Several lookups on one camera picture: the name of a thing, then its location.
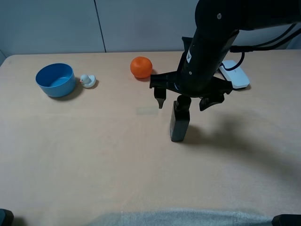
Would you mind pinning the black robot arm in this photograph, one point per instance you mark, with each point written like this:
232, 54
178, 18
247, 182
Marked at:
218, 24

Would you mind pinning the black pump bottle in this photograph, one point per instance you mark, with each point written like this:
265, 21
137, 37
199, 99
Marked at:
180, 118

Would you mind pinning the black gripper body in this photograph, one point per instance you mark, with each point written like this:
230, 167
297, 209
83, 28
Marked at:
191, 85

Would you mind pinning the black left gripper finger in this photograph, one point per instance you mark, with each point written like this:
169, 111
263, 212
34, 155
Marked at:
160, 96

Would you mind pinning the blue plastic bowl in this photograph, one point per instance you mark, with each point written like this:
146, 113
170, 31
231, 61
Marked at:
56, 80

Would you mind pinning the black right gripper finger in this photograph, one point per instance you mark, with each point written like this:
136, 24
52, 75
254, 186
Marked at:
210, 100

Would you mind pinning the orange fruit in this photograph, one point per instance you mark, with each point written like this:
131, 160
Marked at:
141, 67

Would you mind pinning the white whiteboard eraser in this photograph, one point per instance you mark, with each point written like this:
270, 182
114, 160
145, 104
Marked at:
237, 77

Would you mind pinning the black block lower right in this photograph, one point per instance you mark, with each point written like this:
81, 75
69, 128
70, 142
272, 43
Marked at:
287, 220

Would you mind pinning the white rubber duck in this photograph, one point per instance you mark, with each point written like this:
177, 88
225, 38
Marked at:
87, 81

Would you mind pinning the grey cloth at table edge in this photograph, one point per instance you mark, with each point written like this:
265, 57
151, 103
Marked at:
182, 217

